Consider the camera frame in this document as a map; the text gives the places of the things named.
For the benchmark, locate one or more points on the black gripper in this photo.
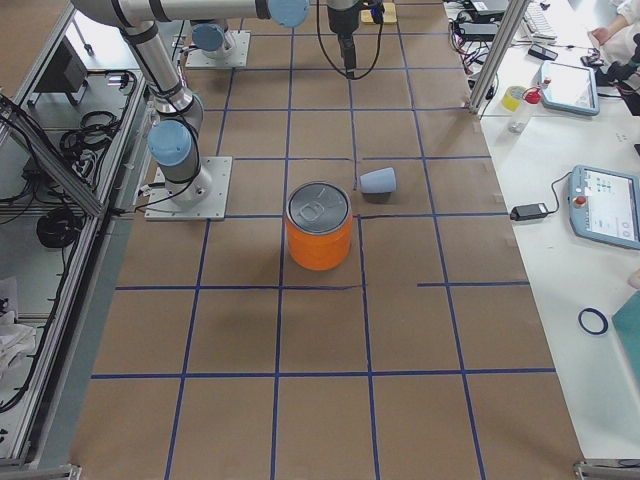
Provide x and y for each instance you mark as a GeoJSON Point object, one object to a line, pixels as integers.
{"type": "Point", "coordinates": [341, 21]}

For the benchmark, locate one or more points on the light blue plastic cup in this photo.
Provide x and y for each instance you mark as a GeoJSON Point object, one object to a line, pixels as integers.
{"type": "Point", "coordinates": [381, 181]}

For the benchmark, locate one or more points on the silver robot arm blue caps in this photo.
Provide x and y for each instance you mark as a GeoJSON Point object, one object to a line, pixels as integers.
{"type": "Point", "coordinates": [174, 141]}

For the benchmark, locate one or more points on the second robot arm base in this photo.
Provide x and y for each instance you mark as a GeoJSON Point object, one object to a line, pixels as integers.
{"type": "Point", "coordinates": [212, 37]}

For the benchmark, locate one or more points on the wooden mug tree stand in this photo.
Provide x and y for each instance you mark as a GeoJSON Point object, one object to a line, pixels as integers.
{"type": "Point", "coordinates": [381, 14]}

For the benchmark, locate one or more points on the yellow tape roll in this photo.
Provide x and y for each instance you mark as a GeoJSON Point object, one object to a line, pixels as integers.
{"type": "Point", "coordinates": [513, 97]}

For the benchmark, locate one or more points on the orange can silver lid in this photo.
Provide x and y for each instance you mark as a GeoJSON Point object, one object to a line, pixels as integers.
{"type": "Point", "coordinates": [318, 225]}

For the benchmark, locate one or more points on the black smartphone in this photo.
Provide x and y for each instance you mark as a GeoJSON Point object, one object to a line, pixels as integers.
{"type": "Point", "coordinates": [542, 53]}

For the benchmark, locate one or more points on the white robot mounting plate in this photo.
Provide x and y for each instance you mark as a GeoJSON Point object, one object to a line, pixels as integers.
{"type": "Point", "coordinates": [206, 198]}

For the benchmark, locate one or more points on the far teach pendant tablet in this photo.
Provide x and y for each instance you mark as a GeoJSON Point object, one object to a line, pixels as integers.
{"type": "Point", "coordinates": [569, 88]}

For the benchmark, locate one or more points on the teach pendant tablet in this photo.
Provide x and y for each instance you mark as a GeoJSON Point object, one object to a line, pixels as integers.
{"type": "Point", "coordinates": [569, 88]}
{"type": "Point", "coordinates": [604, 206]}

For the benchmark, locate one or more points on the black power adapter brick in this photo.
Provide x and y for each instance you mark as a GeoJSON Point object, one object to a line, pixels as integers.
{"type": "Point", "coordinates": [528, 212]}

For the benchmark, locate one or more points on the near teach pendant tablet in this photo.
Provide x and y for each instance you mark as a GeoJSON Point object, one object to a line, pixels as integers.
{"type": "Point", "coordinates": [604, 206]}

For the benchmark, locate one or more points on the teal green board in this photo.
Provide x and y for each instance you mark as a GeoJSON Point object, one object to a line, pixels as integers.
{"type": "Point", "coordinates": [626, 323]}

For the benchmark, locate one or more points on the crumpled white cloth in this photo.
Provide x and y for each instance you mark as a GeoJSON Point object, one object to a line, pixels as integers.
{"type": "Point", "coordinates": [17, 340]}

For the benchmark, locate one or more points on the aluminium frame post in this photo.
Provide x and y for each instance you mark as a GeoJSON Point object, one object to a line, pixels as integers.
{"type": "Point", "coordinates": [502, 40]}

